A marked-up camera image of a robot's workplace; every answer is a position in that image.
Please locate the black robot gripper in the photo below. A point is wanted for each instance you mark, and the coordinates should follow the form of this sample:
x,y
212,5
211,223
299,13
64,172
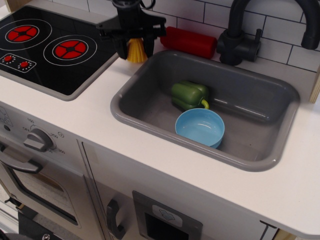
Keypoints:
x,y
131,24

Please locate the yellow toy corn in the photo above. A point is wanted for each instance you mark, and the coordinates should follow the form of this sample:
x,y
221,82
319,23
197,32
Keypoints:
x,y
136,51

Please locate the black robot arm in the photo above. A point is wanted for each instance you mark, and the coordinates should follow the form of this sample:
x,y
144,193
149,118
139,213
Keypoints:
x,y
126,4

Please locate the light blue bowl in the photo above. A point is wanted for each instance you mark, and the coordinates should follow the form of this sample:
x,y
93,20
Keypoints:
x,y
201,125

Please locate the grey sink basin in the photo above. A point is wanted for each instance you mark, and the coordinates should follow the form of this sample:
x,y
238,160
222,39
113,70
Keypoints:
x,y
257,110

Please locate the red ketchup bottle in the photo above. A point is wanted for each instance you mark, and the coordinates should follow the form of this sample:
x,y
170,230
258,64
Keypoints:
x,y
189,42

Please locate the green toy bell pepper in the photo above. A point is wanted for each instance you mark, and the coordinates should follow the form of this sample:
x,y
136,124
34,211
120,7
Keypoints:
x,y
189,95

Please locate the black toy stovetop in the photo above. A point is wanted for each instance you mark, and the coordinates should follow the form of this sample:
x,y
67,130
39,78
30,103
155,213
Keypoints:
x,y
52,53

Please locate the black faucet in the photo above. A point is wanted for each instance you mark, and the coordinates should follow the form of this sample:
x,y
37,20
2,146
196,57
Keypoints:
x,y
234,47

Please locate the grey oven knob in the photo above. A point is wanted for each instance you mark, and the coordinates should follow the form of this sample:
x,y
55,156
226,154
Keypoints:
x,y
38,140

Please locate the toy oven door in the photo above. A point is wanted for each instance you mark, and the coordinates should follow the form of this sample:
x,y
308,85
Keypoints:
x,y
57,192

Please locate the grey dispenser panel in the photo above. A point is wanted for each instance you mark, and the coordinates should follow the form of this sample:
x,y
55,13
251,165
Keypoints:
x,y
157,221

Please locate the grey oven door handle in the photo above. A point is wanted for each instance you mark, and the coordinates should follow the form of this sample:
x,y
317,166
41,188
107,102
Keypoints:
x,y
17,161

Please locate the grey cabinet door handle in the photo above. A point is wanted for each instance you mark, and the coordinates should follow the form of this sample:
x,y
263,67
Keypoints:
x,y
117,231

